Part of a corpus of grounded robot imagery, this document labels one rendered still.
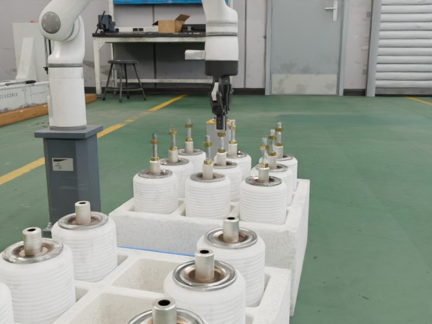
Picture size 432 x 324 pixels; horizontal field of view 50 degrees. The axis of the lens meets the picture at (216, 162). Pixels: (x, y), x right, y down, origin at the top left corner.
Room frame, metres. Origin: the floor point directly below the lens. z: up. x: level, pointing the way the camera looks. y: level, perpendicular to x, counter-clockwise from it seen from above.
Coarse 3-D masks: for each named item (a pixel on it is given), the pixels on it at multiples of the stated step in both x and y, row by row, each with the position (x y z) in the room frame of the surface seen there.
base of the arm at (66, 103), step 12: (48, 72) 1.29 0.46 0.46; (60, 72) 1.26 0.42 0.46; (72, 72) 1.27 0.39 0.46; (60, 84) 1.26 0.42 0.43; (72, 84) 1.27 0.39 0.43; (48, 96) 1.28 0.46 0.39; (60, 96) 1.26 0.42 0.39; (72, 96) 1.27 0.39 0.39; (84, 96) 1.31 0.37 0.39; (48, 108) 1.28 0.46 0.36; (60, 108) 1.26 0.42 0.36; (72, 108) 1.27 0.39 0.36; (84, 108) 1.30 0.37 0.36; (60, 120) 1.26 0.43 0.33; (72, 120) 1.27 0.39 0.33; (84, 120) 1.30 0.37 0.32
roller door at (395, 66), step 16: (384, 0) 5.92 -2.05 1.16; (400, 0) 5.90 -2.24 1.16; (416, 0) 5.88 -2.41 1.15; (384, 16) 5.92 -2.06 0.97; (400, 16) 5.90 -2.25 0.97; (416, 16) 5.88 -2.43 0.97; (384, 32) 5.92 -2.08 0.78; (400, 32) 5.90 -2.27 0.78; (416, 32) 5.88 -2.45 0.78; (368, 48) 5.98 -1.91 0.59; (384, 48) 5.92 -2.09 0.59; (400, 48) 5.90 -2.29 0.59; (416, 48) 5.88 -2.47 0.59; (368, 64) 5.91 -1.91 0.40; (384, 64) 5.93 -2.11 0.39; (400, 64) 5.90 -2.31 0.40; (416, 64) 5.88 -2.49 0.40; (368, 80) 5.90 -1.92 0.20; (384, 80) 5.93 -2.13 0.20; (400, 80) 5.91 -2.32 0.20; (416, 80) 5.89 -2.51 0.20
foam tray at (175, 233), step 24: (120, 216) 0.91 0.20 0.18; (144, 216) 0.90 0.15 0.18; (168, 216) 0.90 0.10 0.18; (288, 216) 0.90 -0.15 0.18; (120, 240) 0.91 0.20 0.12; (144, 240) 0.90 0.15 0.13; (168, 240) 0.88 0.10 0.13; (192, 240) 0.87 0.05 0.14; (264, 240) 0.83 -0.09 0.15; (288, 240) 0.82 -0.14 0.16; (264, 264) 0.83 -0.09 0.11; (288, 264) 0.82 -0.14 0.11
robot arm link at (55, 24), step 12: (60, 0) 1.25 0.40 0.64; (72, 0) 1.24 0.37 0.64; (84, 0) 1.24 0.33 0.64; (48, 12) 1.25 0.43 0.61; (60, 12) 1.24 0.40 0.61; (72, 12) 1.24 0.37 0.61; (48, 24) 1.25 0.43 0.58; (60, 24) 1.25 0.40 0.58; (72, 24) 1.25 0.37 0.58; (48, 36) 1.26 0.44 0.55; (60, 36) 1.26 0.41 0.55
